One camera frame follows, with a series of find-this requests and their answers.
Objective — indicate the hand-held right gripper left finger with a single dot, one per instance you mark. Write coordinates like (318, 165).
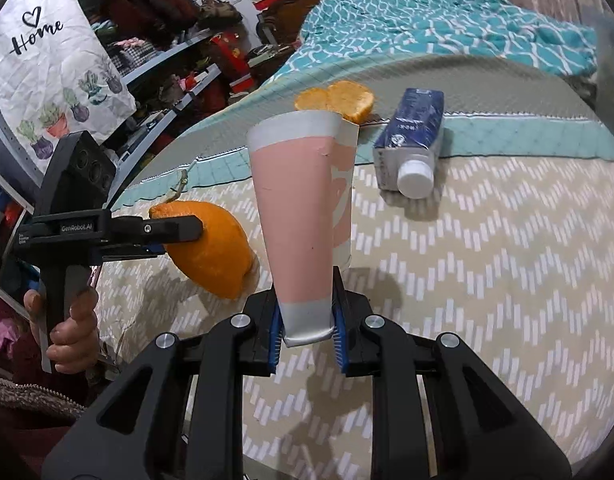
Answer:
(274, 340)

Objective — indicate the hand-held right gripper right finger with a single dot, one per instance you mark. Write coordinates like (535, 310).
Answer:
(339, 340)

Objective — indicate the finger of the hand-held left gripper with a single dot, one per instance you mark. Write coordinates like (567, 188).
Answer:
(157, 229)
(147, 250)

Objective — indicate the large orange fruit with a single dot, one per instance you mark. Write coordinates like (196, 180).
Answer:
(217, 260)

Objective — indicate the pink paper cup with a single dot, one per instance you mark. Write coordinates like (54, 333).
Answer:
(297, 220)

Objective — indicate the person's left hand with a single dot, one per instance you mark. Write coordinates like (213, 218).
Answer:
(79, 335)

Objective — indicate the beige zigzag mat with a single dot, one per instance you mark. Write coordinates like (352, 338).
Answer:
(487, 285)

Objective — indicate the white printed plant cloth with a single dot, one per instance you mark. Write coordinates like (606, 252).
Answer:
(47, 75)

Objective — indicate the grey storage shelf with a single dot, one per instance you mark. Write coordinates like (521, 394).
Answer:
(152, 62)

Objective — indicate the beige fleece jacket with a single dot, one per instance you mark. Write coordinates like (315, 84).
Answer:
(22, 400)

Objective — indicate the red gift box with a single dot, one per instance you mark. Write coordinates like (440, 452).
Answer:
(232, 55)

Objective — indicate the orange peel piece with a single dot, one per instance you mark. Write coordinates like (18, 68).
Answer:
(352, 100)
(311, 100)

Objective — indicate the dark clothes pile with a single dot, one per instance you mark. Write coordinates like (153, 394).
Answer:
(147, 5)

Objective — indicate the brown handbag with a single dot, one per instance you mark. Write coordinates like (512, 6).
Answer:
(217, 7)

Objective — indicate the blue carton with white cap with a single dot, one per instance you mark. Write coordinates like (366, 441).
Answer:
(412, 120)

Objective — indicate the grey and teal quilted mat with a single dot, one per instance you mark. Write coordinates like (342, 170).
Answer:
(487, 90)

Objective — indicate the teal patterned blanket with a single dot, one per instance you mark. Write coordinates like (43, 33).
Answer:
(437, 20)

